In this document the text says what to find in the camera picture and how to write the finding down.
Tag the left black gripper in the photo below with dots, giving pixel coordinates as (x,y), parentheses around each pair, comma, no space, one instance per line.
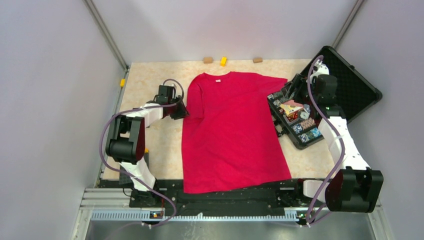
(182,112)

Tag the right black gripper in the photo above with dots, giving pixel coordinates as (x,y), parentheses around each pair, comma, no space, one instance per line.
(298,82)

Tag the red t-shirt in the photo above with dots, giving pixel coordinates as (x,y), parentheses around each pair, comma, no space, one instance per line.
(229,139)

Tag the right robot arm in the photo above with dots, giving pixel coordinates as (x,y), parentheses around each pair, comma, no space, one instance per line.
(352,185)

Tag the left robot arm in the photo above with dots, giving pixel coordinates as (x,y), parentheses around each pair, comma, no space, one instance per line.
(126,140)

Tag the black case with chips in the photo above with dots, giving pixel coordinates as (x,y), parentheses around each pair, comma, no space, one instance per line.
(343,93)

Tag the right tan wooden block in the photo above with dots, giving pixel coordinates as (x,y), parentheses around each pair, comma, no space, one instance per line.
(257,60)

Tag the tan wooden block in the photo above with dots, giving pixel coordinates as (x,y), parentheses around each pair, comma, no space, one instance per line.
(208,60)
(257,60)

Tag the left tan wooden block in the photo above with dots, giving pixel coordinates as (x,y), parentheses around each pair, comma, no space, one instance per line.
(208,60)

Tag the yellow small block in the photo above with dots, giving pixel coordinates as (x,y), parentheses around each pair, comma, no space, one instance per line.
(223,61)

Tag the dark grey studded baseplate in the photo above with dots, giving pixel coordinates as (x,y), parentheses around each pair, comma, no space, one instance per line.
(124,179)

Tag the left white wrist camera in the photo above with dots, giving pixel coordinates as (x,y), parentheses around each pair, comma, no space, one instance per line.
(171,90)

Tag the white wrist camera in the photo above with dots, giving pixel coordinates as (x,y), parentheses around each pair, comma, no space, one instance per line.
(319,68)
(171,90)

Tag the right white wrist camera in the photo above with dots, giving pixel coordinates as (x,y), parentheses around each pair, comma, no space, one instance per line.
(319,68)

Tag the yellow clip on frame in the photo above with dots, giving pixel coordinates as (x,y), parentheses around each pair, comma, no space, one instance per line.
(122,82)

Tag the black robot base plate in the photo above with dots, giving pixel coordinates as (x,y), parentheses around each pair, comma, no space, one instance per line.
(268,199)

